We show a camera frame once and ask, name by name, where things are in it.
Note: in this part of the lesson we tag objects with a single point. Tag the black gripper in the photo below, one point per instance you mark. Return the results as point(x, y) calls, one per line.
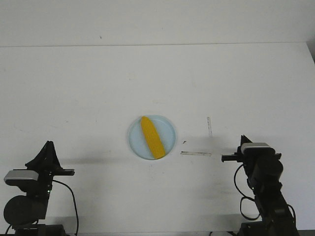
point(260, 168)
point(47, 165)

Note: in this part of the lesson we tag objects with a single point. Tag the clear tape strip vertical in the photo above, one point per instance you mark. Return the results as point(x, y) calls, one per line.
point(209, 126)

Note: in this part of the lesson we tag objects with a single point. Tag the light blue round plate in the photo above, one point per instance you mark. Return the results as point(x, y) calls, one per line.
point(136, 140)

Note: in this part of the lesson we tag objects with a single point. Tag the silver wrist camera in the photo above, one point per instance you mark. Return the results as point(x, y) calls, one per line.
point(247, 148)
point(18, 177)

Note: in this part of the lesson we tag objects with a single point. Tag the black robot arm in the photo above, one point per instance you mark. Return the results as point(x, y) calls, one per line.
point(278, 217)
point(23, 212)

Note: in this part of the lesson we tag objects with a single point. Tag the clear tape strip horizontal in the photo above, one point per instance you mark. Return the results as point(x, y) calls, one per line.
point(196, 153)

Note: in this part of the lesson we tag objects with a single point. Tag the yellow toy corn cob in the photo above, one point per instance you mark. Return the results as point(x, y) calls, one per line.
point(152, 138)

